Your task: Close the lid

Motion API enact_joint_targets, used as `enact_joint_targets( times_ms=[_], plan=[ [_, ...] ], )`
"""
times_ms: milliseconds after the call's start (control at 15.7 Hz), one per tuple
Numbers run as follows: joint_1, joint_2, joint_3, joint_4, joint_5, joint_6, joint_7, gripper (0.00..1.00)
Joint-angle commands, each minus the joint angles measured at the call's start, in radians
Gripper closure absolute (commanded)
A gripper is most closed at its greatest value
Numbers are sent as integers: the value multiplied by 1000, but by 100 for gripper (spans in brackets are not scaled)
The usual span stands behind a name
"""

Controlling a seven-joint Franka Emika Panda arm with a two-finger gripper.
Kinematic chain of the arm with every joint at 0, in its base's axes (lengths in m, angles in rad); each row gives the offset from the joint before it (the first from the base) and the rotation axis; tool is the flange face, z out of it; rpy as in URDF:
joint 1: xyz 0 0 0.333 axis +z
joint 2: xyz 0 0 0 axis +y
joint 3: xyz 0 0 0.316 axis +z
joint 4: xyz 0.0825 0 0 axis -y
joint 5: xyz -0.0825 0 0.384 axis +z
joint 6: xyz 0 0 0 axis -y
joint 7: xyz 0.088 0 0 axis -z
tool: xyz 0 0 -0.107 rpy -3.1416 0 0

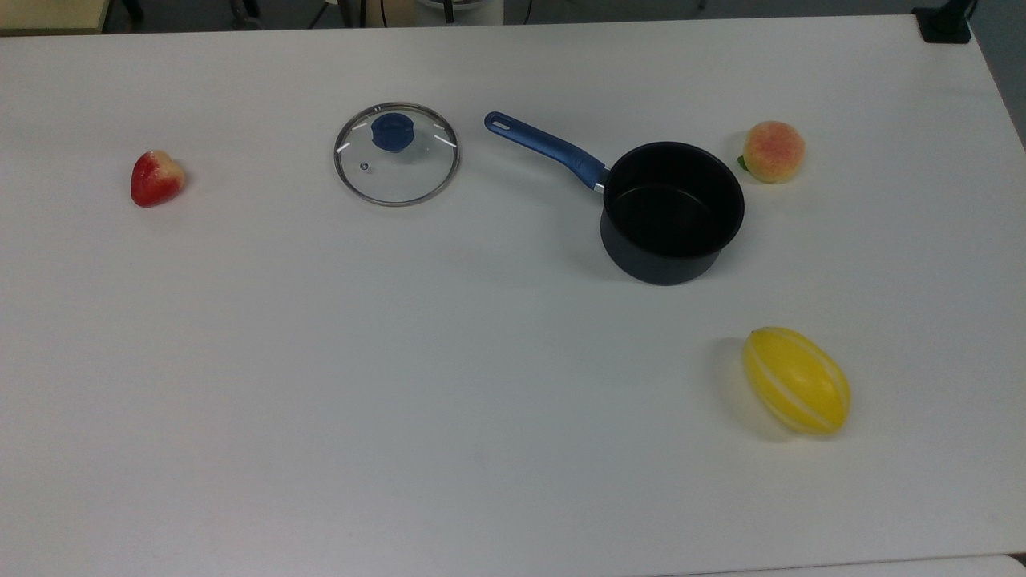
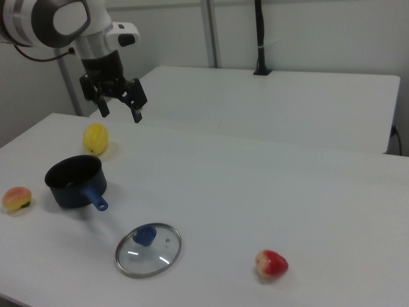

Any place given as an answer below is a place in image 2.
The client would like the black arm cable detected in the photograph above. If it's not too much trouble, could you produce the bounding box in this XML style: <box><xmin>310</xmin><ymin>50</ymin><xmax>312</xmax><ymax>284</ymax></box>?
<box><xmin>12</xmin><ymin>43</ymin><xmax>76</xmax><ymax>62</ymax></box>

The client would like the glass lid with blue knob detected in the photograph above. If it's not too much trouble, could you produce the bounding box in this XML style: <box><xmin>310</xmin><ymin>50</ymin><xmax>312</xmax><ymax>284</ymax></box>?
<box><xmin>115</xmin><ymin>222</ymin><xmax>182</xmax><ymax>278</ymax></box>

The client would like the red strawberry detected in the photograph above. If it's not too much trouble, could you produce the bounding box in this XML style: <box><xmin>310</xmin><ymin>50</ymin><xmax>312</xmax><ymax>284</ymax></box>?
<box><xmin>254</xmin><ymin>249</ymin><xmax>289</xmax><ymax>277</ymax></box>

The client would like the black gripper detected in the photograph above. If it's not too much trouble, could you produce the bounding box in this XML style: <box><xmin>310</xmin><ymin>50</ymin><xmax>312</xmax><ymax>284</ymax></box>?
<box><xmin>79</xmin><ymin>50</ymin><xmax>148</xmax><ymax>124</ymax></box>

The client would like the black camera stand pole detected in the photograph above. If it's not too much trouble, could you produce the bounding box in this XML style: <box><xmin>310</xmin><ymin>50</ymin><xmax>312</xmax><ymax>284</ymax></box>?
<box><xmin>252</xmin><ymin>0</ymin><xmax>273</xmax><ymax>77</ymax></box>

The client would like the grey metal partition post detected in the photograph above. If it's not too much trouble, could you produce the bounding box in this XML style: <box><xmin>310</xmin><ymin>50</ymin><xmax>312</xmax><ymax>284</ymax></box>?
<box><xmin>56</xmin><ymin>47</ymin><xmax>82</xmax><ymax>116</ymax></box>
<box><xmin>201</xmin><ymin>0</ymin><xmax>222</xmax><ymax>68</ymax></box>

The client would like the orange peach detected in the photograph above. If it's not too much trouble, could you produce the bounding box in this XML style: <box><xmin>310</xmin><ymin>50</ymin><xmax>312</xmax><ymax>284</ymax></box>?
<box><xmin>1</xmin><ymin>187</ymin><xmax>33</xmax><ymax>212</ymax></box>

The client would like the yellow striped melon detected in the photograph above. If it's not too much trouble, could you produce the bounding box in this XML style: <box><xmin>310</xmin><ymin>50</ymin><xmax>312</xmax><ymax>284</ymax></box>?
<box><xmin>82</xmin><ymin>123</ymin><xmax>110</xmax><ymax>155</ymax></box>

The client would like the dark saucepan with blue handle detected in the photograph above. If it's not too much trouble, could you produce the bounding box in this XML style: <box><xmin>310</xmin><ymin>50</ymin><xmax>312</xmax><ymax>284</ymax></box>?
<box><xmin>44</xmin><ymin>154</ymin><xmax>109</xmax><ymax>212</ymax></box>

